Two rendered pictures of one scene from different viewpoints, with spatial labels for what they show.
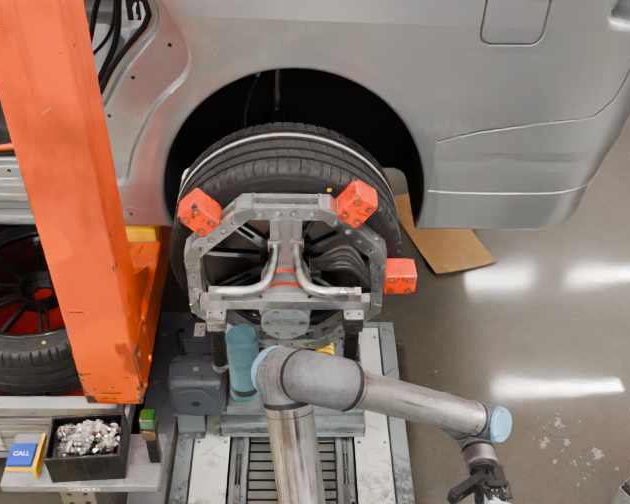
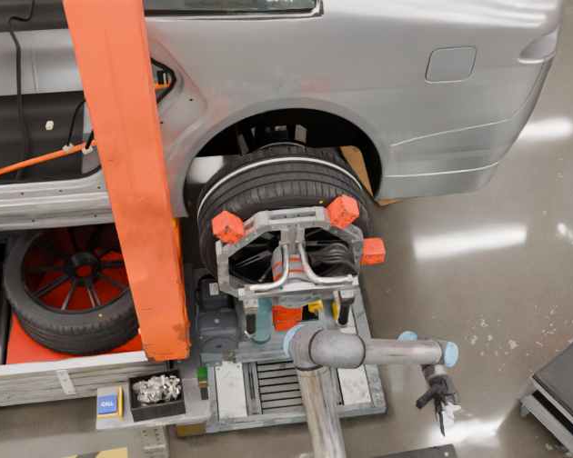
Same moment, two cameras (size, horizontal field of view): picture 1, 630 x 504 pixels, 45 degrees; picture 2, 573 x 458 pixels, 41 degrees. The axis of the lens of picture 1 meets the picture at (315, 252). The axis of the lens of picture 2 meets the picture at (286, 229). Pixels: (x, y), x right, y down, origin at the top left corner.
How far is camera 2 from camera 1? 0.92 m
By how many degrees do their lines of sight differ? 11
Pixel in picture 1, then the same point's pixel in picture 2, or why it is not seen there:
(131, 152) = not seen: hidden behind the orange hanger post
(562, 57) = (485, 85)
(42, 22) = (145, 153)
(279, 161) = (284, 185)
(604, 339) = (515, 250)
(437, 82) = (393, 108)
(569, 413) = (490, 314)
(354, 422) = not seen: hidden behind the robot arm
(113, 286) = (175, 292)
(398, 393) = (386, 351)
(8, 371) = (75, 338)
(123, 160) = not seen: hidden behind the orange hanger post
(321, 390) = (338, 359)
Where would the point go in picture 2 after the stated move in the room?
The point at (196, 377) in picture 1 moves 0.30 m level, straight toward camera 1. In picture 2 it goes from (218, 327) to (239, 391)
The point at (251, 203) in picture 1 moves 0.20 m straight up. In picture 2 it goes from (267, 220) to (268, 182)
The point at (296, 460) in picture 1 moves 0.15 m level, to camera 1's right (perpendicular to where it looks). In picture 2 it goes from (321, 401) to (365, 398)
